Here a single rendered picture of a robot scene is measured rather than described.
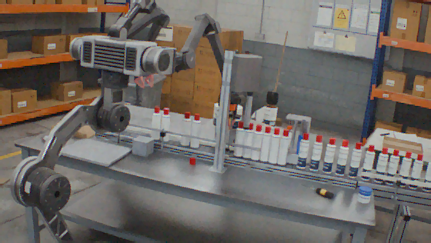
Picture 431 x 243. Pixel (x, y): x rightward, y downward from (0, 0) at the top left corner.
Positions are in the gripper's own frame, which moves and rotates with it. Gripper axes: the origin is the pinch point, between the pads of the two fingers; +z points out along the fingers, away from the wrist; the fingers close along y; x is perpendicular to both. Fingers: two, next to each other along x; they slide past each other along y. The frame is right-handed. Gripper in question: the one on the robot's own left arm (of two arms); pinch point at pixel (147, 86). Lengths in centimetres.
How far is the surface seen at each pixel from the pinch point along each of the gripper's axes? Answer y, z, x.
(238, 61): -20, 24, -72
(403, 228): 0, 145, -103
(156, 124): -13.0, 26.8, -1.8
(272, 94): 54, 41, -50
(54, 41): 184, -189, 241
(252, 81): -10, 35, -69
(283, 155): 1, 79, -59
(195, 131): -8.7, 42.4, -21.7
